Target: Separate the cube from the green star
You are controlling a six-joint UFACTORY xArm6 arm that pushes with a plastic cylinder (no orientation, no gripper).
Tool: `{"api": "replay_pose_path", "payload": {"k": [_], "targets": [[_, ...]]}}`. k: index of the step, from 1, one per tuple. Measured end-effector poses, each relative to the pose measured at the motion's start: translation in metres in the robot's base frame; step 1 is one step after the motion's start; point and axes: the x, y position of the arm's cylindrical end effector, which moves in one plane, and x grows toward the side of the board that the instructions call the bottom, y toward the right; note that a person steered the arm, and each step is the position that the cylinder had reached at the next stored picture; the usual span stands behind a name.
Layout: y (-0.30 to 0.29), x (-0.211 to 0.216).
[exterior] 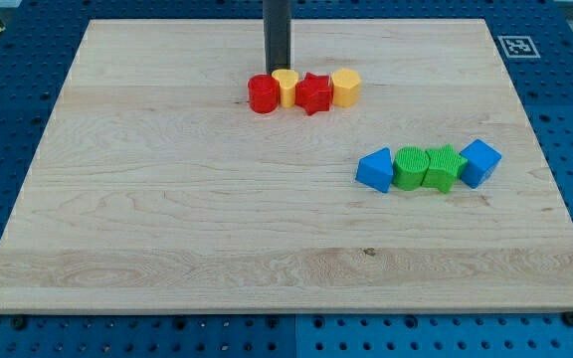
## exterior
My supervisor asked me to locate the yellow heart block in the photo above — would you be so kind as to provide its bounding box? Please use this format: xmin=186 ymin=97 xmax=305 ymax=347
xmin=272 ymin=69 xmax=299 ymax=108

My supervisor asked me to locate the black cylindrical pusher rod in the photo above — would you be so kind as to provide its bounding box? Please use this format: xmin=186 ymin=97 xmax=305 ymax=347
xmin=263 ymin=0 xmax=291 ymax=75

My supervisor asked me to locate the yellow hexagon block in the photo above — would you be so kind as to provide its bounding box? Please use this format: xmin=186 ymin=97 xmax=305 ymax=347
xmin=331 ymin=68 xmax=361 ymax=107

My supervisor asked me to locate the green cylinder block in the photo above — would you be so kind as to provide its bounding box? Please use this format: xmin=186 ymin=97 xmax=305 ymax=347
xmin=392 ymin=146 xmax=430 ymax=191

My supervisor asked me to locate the red cylinder block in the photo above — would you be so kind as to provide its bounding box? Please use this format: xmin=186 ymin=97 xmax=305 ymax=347
xmin=248 ymin=75 xmax=279 ymax=114

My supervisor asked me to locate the blue cube block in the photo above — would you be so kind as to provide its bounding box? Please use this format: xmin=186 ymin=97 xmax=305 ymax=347
xmin=460 ymin=139 xmax=502 ymax=189

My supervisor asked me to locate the green star block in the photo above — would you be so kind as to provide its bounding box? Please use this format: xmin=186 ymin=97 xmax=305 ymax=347
xmin=422 ymin=144 xmax=468 ymax=194

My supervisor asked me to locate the blue triangle block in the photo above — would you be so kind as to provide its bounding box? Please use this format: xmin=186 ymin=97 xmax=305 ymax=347
xmin=355 ymin=147 xmax=394 ymax=193

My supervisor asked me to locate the wooden board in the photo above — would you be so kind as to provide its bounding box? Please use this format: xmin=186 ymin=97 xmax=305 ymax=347
xmin=0 ymin=19 xmax=573 ymax=315

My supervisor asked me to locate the red star block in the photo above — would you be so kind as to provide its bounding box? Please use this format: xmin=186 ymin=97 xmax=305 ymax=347
xmin=295 ymin=73 xmax=332 ymax=115

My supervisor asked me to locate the white fiducial marker tag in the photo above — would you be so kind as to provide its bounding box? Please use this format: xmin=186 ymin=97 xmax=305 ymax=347
xmin=498 ymin=35 xmax=540 ymax=59

